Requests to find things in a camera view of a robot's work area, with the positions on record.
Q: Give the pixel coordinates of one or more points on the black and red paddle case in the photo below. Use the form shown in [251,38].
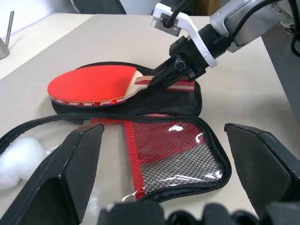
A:
[178,150]

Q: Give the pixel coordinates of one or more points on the brown wooden board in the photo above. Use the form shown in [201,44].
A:
[207,7]

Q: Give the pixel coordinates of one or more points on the red table tennis paddle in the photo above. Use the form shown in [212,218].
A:
[93,82]

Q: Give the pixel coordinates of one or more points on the silver metal watering can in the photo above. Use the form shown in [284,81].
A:
[3,50]

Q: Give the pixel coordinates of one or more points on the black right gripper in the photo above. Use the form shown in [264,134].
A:
[187,56]

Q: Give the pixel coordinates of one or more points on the black office chair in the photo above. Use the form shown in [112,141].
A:
[103,5]

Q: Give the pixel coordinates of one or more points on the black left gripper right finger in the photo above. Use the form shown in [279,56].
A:
[269,168]

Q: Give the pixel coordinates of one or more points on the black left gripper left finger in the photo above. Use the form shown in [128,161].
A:
[54,178]

